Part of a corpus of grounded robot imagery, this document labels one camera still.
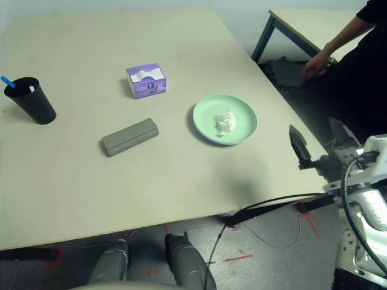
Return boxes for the grey robot leg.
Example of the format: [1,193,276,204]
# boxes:
[87,239,131,285]
[164,231,217,290]

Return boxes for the person right hand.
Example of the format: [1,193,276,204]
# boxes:
[301,50,333,82]

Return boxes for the grey robot torso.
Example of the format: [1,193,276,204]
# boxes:
[68,280,179,290]

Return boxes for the thin white floor cable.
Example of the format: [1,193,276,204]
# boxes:
[243,211,302,250]

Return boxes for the red floor tape strip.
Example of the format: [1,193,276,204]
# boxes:
[223,254,253,263]

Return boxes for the dark rumpled cloth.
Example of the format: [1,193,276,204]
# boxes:
[259,55,308,90]

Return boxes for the person torso black clothes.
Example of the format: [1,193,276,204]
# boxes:
[302,0,387,143]

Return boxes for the black table base bar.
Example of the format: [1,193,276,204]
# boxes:
[225,193,336,229]

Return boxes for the purple tissue pack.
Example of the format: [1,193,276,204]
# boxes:
[125,62,168,100]

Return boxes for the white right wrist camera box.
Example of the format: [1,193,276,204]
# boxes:
[322,134,387,196]

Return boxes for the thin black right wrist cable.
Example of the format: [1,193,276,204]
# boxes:
[202,193,335,290]

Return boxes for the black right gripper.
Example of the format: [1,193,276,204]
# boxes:
[288,117,368,184]

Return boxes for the white tissue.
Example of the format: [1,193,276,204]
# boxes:
[213,108,237,137]

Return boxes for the grey robot left leg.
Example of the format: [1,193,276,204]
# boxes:
[87,239,131,285]

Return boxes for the person right forearm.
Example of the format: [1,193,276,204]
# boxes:
[322,16,377,61]

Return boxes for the grey glasses case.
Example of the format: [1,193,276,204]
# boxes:
[101,118,160,158]

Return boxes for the grey robot right leg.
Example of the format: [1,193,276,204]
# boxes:
[164,231,217,290]

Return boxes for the black plastic cup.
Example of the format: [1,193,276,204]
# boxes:
[4,76,57,126]

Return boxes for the light green plate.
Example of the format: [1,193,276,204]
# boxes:
[192,94,258,146]

